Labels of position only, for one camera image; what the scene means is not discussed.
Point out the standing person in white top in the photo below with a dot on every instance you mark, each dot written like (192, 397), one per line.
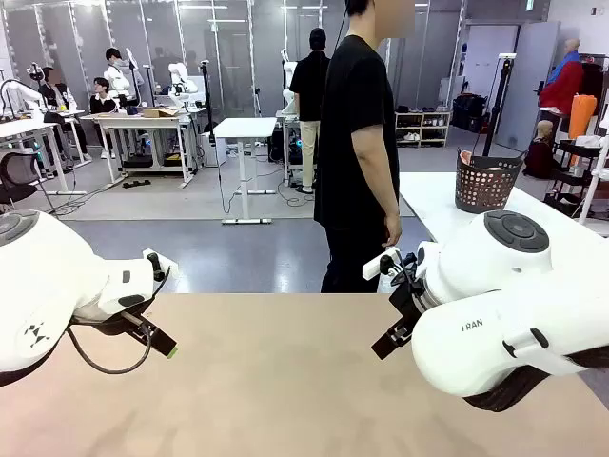
(119, 76)

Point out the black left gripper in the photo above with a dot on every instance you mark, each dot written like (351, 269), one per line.
(121, 323)

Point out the seated person with blurred face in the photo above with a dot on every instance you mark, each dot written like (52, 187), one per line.
(59, 97)

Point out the seated person in black top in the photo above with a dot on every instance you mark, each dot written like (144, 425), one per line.
(102, 101)

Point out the person's right hand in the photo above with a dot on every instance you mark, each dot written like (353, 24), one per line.
(393, 231)

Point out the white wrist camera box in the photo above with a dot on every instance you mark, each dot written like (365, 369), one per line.
(378, 266)
(164, 264)

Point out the small white standing desk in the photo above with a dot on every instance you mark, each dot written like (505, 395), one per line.
(245, 128)

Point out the black luggage bag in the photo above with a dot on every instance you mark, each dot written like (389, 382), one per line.
(468, 112)

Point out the flat cardboard box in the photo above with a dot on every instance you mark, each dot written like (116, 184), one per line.
(159, 112)

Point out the wooden shoe shelf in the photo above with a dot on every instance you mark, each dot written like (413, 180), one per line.
(422, 128)

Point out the black camera tripod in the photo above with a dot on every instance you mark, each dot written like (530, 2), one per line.
(206, 95)

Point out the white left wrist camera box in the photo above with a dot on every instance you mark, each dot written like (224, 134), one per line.
(164, 264)

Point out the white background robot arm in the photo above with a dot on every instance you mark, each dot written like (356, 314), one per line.
(180, 78)
(21, 93)
(287, 90)

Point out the dark perforated laundry basket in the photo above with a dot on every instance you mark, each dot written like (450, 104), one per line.
(485, 188)

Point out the black wheeled cart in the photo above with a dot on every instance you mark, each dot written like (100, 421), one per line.
(571, 176)

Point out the black floor power strip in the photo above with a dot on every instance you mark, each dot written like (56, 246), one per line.
(137, 184)

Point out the black braided right arm sleeve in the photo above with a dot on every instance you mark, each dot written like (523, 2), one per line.
(514, 395)

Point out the bald mannequin in dark red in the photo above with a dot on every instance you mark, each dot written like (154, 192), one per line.
(540, 152)

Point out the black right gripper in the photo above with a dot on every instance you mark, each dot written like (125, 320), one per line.
(410, 304)

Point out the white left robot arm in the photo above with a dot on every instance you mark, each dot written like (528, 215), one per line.
(47, 276)

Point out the white side table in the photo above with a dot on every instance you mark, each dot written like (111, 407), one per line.
(438, 200)

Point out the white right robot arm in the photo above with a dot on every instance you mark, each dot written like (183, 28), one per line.
(499, 304)

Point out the mannequin in red and blue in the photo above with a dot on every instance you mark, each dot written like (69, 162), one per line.
(563, 85)

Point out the black mesh office chair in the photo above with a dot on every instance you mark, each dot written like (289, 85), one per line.
(16, 173)

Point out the black stand with white top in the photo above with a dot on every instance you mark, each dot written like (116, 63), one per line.
(497, 105)

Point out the standing person with black cap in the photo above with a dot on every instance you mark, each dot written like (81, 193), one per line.
(310, 95)

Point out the person's right forearm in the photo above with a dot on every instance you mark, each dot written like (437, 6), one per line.
(373, 166)

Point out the wide white desk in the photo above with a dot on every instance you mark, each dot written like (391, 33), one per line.
(143, 123)

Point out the grey partition door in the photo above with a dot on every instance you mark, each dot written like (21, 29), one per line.
(528, 81)

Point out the pink terry towel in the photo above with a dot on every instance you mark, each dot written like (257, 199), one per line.
(495, 167)

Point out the orange fabric roll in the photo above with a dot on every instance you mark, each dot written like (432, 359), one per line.
(583, 116)

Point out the person in black t-shirt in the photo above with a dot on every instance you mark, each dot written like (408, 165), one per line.
(354, 119)

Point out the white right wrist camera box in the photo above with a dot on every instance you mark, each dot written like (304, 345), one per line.
(378, 266)

